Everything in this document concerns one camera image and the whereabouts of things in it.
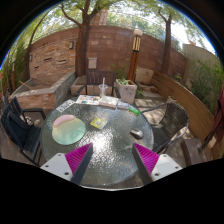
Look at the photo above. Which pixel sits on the thin tree trunk right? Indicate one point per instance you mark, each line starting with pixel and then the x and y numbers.
pixel 167 44

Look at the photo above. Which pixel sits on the large tree trunk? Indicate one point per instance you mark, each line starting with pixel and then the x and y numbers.
pixel 89 9

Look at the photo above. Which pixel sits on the clear plastic cup with straw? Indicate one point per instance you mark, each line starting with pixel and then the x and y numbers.
pixel 103 88

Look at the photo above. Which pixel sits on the yellow square card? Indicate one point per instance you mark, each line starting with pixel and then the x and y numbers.
pixel 98 123

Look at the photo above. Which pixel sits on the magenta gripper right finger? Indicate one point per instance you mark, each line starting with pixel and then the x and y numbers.
pixel 151 165

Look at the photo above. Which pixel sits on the curved wooden bench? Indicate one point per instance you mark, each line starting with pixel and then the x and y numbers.
pixel 201 120

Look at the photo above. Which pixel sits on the round pastel mouse pad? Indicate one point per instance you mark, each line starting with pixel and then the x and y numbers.
pixel 67 129

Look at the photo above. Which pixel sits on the white square planter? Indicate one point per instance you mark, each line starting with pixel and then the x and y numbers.
pixel 127 90

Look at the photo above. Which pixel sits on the white printed leaflet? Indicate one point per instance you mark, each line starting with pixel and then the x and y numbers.
pixel 65 105

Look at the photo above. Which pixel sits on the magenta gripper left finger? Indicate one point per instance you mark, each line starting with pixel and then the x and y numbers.
pixel 70 166

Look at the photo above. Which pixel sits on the green marker pen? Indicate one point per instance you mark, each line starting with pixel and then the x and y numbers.
pixel 134 110

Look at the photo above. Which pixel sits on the grey computer mouse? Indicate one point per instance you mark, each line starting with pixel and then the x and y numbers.
pixel 137 134

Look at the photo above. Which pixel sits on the colourful picture book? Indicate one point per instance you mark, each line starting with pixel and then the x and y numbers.
pixel 87 99

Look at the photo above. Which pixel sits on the round glass table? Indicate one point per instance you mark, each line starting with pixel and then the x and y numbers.
pixel 112 161

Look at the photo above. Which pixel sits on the wooden garden lamp post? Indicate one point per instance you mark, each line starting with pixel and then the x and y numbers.
pixel 135 52

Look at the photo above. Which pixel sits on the black metal chair left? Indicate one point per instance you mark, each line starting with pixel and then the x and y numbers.
pixel 26 136

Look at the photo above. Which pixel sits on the dark wooden chair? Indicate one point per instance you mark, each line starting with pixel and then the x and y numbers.
pixel 95 78

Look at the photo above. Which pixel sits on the black wicker chair right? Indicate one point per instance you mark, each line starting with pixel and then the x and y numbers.
pixel 170 128

